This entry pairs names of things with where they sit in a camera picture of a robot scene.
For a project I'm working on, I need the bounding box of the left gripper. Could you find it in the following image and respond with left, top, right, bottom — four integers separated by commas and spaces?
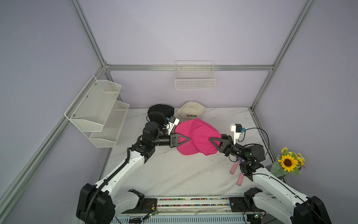
152, 133, 189, 148

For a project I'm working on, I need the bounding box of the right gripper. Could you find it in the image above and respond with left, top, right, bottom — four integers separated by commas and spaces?
211, 134, 249, 161

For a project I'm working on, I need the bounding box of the magenta cap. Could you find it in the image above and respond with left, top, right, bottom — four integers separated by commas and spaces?
175, 119, 221, 156

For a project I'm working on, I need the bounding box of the plain black cap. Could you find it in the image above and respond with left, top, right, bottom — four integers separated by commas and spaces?
147, 104, 174, 127

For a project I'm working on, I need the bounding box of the cream Colorado cap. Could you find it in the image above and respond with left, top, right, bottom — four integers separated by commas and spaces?
177, 101, 206, 120

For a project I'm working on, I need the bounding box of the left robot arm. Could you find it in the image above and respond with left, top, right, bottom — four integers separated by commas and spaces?
76, 121, 190, 224

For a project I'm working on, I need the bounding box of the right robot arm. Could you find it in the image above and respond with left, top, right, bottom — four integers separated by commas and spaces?
210, 135, 331, 224

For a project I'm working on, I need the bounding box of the purple pink garden fork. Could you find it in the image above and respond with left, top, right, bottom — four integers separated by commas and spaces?
229, 159, 242, 175

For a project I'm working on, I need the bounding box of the sunflower bouquet in pot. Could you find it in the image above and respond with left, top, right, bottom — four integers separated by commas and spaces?
270, 147, 305, 178

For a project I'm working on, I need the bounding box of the white two-tier mesh shelf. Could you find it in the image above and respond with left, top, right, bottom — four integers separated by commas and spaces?
64, 76, 130, 148

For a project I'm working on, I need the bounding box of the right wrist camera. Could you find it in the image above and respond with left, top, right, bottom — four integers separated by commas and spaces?
230, 124, 246, 145

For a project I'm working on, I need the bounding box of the aluminium front rail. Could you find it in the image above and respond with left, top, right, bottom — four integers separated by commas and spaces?
73, 194, 315, 224

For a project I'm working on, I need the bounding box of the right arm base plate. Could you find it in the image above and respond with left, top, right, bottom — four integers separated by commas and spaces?
229, 197, 263, 213

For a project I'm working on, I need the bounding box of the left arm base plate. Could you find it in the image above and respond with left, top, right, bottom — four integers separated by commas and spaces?
121, 198, 158, 214

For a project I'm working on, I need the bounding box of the white wire wall basket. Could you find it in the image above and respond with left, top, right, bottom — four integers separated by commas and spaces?
174, 60, 216, 90

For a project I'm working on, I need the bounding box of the aluminium cage frame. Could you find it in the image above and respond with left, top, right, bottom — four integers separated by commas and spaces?
1, 1, 315, 223

